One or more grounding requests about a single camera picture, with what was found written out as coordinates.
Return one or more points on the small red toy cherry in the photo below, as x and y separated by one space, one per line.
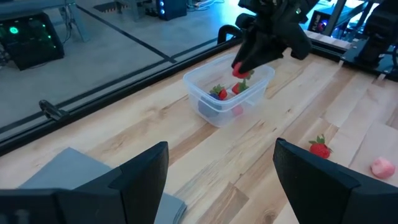
237 110

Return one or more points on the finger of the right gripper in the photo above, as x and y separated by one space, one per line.
297 42
259 51

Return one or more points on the black PC tower purple light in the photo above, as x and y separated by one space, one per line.
320 21

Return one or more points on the pink round toy fruit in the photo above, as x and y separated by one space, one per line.
383 167

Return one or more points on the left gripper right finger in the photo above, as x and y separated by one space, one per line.
317 193

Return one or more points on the black curved clamp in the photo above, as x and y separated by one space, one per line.
228 30

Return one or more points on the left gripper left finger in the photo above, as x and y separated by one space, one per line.
136 193

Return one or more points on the black PC tower green lights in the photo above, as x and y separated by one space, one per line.
31 40

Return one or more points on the purple toy grape bunch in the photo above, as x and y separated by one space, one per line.
210 107

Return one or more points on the clear plastic tupperware container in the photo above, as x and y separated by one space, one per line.
255 93

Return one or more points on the black PC tower blue lights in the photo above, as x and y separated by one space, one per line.
171 9

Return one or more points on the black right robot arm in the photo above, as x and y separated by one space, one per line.
381 31

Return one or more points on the red toy strawberry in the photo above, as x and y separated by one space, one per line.
320 148
238 72
220 92
239 87

